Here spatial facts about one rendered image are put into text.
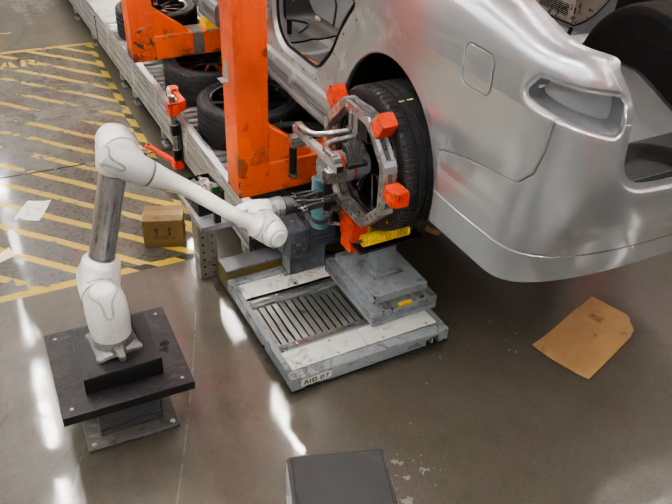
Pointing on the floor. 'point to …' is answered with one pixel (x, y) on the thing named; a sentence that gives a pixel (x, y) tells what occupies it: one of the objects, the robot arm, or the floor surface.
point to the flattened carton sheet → (587, 337)
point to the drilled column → (205, 252)
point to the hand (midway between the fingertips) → (327, 195)
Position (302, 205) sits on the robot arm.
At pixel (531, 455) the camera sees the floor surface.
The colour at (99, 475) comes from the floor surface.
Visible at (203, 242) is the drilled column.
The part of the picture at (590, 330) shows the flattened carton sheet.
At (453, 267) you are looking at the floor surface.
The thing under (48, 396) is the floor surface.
